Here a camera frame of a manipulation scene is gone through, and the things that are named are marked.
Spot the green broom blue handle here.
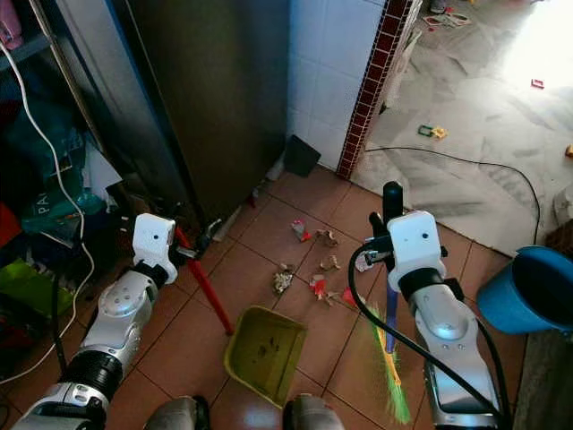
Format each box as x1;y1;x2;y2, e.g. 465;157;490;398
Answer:
365;181;413;426

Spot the olive dustpan red handle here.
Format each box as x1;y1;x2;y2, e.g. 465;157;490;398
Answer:
175;227;309;409

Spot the red white wrapper scrap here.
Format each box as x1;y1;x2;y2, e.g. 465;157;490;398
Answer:
290;219;312;244

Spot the patterned crumpled wrapper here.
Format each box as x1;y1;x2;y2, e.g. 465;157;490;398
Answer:
272;264;295;296

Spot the small black box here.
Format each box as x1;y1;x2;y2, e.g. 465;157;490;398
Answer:
283;134;322;178

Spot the white paper sheet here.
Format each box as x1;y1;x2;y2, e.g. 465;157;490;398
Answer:
85;143;124;194

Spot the teal printed bag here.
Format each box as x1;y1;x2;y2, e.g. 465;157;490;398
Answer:
20;121;110;236

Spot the dark steel refrigerator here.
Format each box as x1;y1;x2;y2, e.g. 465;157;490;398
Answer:
45;0;293;227

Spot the blue plastic bucket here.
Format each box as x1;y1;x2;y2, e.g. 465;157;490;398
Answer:
476;245;573;335

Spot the lime green bag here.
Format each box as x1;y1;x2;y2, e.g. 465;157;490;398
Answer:
0;258;76;317

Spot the red box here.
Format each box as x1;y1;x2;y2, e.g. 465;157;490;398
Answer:
0;202;13;250

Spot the grey robot left leg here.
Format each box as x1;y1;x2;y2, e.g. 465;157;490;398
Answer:
141;395;213;430

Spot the grey robot leg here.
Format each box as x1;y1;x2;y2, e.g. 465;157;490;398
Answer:
141;395;213;430
282;392;352;430

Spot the grey robot right leg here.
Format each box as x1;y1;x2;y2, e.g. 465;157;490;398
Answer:
282;392;352;430

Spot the thin wooden pole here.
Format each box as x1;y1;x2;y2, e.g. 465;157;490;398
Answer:
30;0;110;164

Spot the pink plastic basket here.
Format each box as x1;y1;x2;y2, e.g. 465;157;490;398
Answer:
0;0;24;51

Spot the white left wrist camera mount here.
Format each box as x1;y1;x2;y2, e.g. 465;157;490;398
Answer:
132;212;178;284

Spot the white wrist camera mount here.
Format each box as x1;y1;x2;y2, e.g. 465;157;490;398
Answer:
132;212;178;284
387;210;449;292

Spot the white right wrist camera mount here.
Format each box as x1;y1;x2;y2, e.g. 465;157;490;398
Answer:
387;210;449;292

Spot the thin black floor cable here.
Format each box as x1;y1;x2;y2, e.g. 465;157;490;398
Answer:
365;145;543;245

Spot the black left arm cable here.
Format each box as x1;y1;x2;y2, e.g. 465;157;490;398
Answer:
47;260;71;382

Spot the long white cable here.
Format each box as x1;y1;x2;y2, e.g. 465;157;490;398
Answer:
0;40;99;386

